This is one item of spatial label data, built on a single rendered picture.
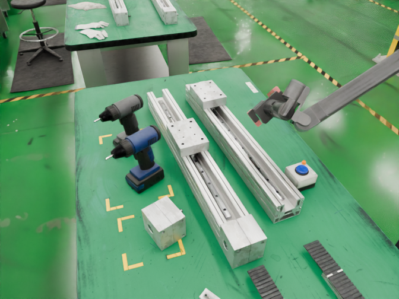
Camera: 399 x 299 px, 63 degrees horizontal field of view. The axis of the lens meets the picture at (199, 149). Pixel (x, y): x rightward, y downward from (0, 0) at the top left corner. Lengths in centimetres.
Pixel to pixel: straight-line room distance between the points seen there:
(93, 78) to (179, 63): 66
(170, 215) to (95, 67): 174
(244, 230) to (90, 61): 188
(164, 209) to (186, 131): 35
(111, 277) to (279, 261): 48
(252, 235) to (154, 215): 29
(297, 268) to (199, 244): 29
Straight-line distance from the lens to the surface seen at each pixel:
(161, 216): 96
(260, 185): 107
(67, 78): 371
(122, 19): 259
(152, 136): 106
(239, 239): 92
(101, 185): 122
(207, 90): 144
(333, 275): 99
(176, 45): 254
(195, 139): 116
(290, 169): 118
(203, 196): 102
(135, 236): 105
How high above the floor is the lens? 163
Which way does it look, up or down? 41 degrees down
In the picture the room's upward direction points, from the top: straight up
